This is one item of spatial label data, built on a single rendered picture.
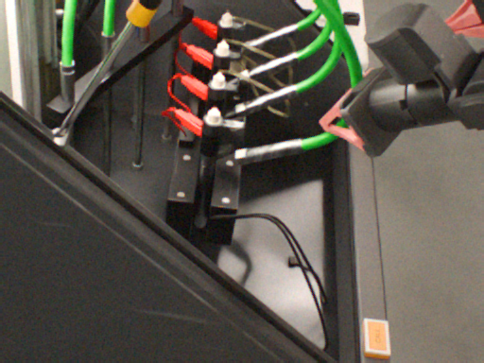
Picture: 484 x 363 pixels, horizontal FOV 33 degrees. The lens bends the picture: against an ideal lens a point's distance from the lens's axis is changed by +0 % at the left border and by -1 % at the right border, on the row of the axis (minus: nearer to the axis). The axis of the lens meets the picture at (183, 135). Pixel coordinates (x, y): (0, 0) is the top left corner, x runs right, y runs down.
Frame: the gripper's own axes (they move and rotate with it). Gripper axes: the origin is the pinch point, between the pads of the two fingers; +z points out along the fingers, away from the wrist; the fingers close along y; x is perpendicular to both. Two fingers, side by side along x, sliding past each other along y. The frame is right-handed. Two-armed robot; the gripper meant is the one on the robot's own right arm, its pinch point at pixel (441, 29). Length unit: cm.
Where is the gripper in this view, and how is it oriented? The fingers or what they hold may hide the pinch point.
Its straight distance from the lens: 117.9
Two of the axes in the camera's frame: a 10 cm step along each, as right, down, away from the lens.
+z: -7.2, 3.0, 6.3
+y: -5.9, -7.4, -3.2
